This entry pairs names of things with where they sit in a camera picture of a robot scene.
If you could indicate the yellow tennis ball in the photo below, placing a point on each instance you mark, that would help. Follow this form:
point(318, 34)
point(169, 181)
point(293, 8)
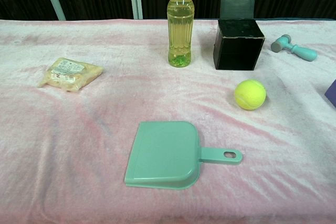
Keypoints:
point(250, 95)

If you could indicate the teal plastic dustpan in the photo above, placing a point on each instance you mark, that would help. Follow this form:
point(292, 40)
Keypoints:
point(162, 153)

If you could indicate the teal toy hammer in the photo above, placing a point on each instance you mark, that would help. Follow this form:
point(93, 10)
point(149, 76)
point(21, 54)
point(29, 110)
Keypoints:
point(302, 51)

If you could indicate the yellow snack packet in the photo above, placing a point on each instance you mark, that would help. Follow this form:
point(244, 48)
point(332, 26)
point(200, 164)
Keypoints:
point(71, 74)

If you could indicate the green tea plastic bottle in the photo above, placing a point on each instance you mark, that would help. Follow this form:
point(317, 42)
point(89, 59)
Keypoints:
point(180, 30)

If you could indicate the purple foam cube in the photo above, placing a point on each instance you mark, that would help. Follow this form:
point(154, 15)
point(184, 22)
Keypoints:
point(332, 94)

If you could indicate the pink fleece blanket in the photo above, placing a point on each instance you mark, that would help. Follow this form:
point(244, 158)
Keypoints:
point(78, 134)

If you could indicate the black open cardboard box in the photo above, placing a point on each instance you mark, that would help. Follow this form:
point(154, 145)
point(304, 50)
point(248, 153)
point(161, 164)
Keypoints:
point(236, 53)

